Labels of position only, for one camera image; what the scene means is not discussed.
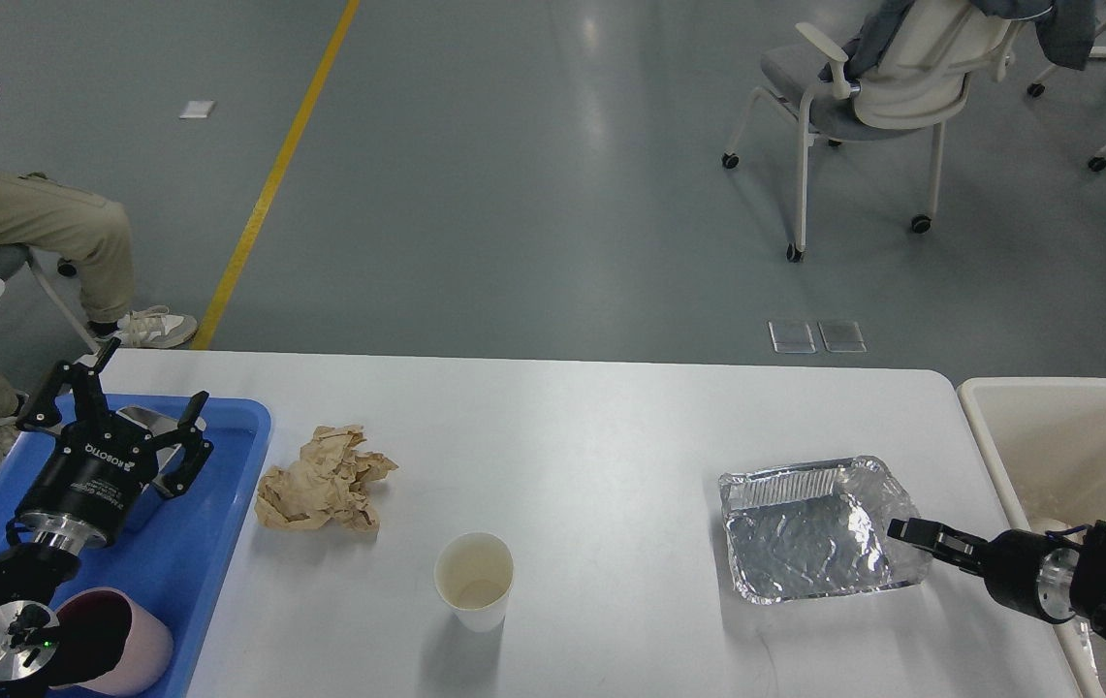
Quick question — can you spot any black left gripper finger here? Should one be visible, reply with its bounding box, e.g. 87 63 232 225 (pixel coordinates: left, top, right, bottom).
15 337 121 436
150 392 213 499

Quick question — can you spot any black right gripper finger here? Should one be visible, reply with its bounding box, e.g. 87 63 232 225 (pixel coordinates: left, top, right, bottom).
888 518 984 573

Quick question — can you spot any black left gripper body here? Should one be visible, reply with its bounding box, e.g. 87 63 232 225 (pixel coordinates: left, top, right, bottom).
14 426 157 548

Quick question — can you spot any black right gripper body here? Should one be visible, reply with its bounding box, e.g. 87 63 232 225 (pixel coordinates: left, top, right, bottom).
975 529 1083 624

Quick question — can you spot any square stainless steel tray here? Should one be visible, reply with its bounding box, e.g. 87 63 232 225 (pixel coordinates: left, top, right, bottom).
115 403 188 499

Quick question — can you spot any pink mug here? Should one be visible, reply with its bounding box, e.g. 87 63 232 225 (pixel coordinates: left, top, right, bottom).
50 587 174 697

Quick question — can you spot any aluminium foil tray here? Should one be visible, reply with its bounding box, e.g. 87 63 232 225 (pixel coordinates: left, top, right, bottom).
717 455 931 605

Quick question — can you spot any white paper cup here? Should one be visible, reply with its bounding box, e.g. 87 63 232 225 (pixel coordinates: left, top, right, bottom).
434 531 517 633

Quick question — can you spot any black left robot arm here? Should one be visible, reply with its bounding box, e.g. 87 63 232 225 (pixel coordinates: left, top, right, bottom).
0 338 213 697

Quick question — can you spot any blue plastic tray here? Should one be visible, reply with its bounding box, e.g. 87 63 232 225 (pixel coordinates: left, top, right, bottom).
0 397 270 697

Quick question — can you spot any beige plastic bin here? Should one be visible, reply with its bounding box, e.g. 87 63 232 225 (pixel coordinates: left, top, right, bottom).
957 377 1106 694

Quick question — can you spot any crumpled brown paper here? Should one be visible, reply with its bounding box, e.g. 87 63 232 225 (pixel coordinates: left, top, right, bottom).
254 425 398 533

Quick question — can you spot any seated person in khaki trousers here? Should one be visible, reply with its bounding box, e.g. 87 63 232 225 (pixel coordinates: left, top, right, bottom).
0 171 198 460

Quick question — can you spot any right floor outlet plate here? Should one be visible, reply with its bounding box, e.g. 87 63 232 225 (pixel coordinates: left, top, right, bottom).
817 321 868 353

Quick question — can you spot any floor outlet plate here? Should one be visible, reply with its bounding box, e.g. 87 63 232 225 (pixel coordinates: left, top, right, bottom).
766 321 817 355
817 321 868 353

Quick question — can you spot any left floor outlet plate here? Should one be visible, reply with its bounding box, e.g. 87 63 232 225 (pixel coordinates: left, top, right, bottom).
766 321 817 355

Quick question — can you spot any white grey office chair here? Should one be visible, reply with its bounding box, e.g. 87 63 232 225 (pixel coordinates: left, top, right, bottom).
721 1 1022 264

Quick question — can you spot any grey jacket on chair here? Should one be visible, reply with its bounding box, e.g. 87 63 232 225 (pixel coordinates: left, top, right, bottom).
820 0 1096 82

